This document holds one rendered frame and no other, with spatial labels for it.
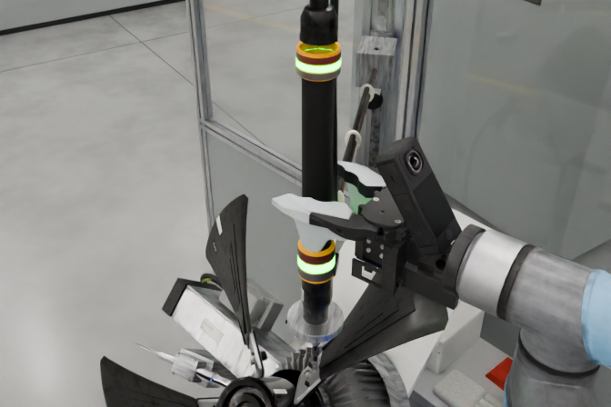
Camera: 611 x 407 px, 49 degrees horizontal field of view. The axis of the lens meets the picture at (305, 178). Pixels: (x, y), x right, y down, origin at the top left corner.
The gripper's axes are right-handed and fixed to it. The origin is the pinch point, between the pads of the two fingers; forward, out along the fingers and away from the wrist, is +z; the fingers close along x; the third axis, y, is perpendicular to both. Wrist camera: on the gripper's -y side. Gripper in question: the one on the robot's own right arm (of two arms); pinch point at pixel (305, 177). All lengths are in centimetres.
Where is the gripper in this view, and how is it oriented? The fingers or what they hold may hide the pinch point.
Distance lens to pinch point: 74.2
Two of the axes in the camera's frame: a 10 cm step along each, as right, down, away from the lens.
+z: -8.0, -3.2, 5.0
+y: 0.0, 8.4, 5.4
